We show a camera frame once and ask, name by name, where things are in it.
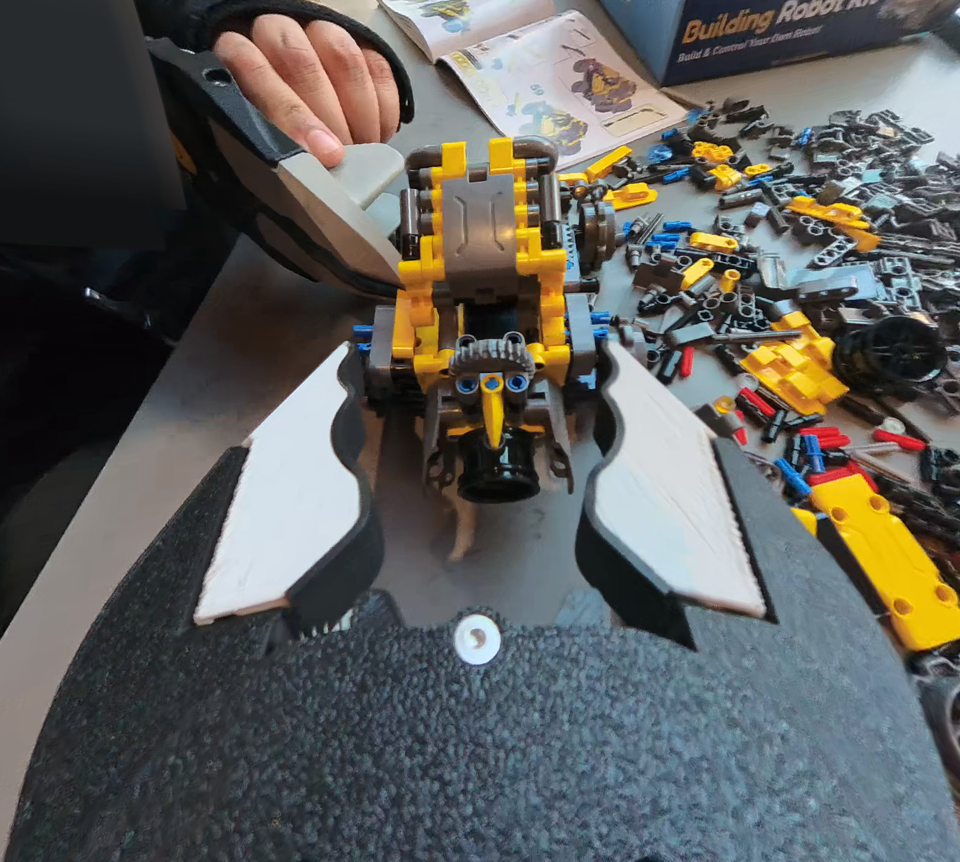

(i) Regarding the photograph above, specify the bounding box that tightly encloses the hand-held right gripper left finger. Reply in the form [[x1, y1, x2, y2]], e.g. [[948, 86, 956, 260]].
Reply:
[[193, 343, 387, 641]]

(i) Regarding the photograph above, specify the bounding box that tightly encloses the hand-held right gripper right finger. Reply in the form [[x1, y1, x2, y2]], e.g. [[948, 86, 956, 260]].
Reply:
[[573, 339, 770, 649]]

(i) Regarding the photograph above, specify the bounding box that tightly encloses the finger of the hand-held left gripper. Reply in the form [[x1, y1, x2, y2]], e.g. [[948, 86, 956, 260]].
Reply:
[[249, 208, 400, 300], [274, 154, 408, 290]]

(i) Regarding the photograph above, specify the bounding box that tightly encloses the yellow grey toy vehicle model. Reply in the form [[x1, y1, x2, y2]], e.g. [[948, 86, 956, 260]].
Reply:
[[352, 136, 646, 506]]

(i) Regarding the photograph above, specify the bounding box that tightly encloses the grey desk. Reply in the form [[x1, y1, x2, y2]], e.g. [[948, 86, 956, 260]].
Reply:
[[0, 0, 960, 735]]

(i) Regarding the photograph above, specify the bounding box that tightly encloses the person's left hand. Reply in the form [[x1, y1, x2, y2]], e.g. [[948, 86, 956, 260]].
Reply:
[[213, 14, 402, 169]]

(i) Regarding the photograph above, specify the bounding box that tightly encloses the yellow Lego beam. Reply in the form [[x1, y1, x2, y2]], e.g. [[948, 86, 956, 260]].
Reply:
[[791, 460, 960, 735]]

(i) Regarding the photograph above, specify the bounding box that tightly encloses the person's black clothing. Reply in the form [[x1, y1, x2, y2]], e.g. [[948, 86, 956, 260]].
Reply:
[[0, 243, 241, 540]]

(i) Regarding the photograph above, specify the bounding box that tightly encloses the open instruction booklet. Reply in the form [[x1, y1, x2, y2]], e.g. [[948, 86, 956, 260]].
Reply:
[[369, 0, 687, 164]]

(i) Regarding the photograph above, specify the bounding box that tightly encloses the black wheel hub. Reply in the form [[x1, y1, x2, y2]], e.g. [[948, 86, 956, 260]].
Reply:
[[832, 314, 948, 398]]

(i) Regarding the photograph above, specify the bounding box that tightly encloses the pile of loose building pieces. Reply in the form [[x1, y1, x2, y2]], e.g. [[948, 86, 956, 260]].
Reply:
[[558, 98, 960, 548]]

